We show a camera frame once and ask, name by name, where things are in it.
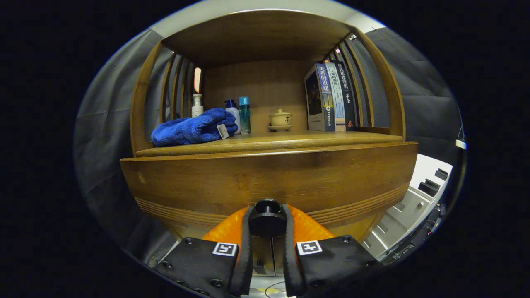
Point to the teal translucent bottle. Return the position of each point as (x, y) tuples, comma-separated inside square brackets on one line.
[(244, 118)]

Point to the white metal base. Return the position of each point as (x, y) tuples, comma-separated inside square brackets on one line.
[(408, 203)]

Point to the white bottle with blue cap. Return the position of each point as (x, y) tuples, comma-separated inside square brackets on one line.
[(234, 115)]

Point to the wooden drawer with black knob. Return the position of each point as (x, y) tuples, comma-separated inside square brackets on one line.
[(265, 178)]

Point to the pale blue book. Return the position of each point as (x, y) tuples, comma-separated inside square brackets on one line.
[(336, 99)]

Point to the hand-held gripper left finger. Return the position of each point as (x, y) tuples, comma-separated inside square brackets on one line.
[(242, 256)]

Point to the black book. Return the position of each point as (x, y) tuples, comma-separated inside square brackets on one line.
[(347, 95)]

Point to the beige ceramic lidded cup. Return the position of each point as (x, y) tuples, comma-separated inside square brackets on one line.
[(280, 120)]

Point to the grey book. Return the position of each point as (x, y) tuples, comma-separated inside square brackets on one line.
[(316, 99)]

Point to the wooden countertop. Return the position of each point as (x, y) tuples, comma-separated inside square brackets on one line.
[(290, 138)]

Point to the wooden cabinet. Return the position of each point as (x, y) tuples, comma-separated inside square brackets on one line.
[(256, 41)]

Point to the blue fluffy towel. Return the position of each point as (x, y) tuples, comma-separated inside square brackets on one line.
[(186, 130)]

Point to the white pump bottle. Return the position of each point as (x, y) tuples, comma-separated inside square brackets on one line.
[(197, 108)]

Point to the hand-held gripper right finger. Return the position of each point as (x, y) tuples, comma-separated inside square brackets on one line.
[(292, 256)]

